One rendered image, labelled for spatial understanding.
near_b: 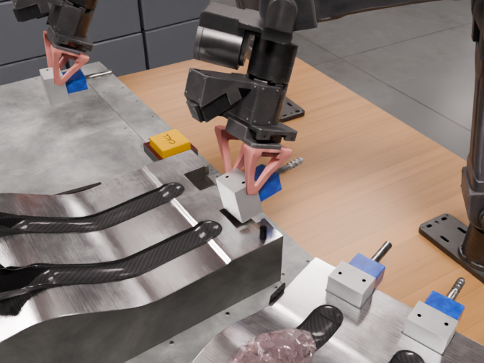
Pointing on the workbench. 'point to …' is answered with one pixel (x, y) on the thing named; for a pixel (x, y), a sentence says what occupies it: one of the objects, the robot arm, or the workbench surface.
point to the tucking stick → (79, 189)
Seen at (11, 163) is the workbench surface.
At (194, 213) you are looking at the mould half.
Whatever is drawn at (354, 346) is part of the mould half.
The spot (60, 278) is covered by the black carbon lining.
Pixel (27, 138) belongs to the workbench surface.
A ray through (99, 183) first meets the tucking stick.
